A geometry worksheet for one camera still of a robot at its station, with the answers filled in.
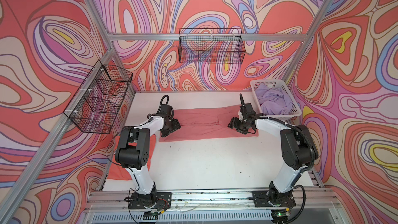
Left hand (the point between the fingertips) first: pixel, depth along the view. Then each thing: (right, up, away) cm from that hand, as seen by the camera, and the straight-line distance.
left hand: (178, 127), depth 98 cm
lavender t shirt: (+64, +17, +8) cm, 67 cm away
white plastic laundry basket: (+76, +10, +1) cm, 76 cm away
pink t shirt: (+19, +2, +3) cm, 19 cm away
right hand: (+36, -2, -2) cm, 36 cm away
